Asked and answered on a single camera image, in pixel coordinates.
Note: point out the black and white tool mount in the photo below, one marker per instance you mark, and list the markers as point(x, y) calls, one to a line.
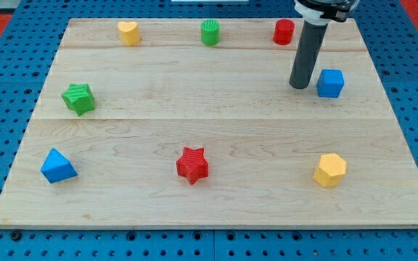
point(321, 12)

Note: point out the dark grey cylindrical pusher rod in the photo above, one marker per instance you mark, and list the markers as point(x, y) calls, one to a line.
point(309, 45)

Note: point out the blue cube block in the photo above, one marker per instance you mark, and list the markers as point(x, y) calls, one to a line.
point(330, 83)

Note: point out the blue triangle block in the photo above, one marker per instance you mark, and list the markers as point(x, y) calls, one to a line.
point(57, 168)

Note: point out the red cylinder block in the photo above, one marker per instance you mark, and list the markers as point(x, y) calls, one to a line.
point(283, 31)

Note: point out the green cylinder block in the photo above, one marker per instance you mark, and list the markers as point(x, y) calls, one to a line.
point(210, 32)

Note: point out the yellow hexagon block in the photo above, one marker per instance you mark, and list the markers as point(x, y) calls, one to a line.
point(330, 171)

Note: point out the red star block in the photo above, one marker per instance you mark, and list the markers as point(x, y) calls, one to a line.
point(192, 165)

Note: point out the yellow heart block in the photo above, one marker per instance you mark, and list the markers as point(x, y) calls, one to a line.
point(129, 33)

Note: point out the light wooden board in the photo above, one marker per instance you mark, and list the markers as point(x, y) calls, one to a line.
point(262, 138)

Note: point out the green star block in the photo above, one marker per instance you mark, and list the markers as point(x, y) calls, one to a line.
point(79, 98)

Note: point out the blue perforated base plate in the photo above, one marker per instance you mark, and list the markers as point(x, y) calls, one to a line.
point(27, 48)

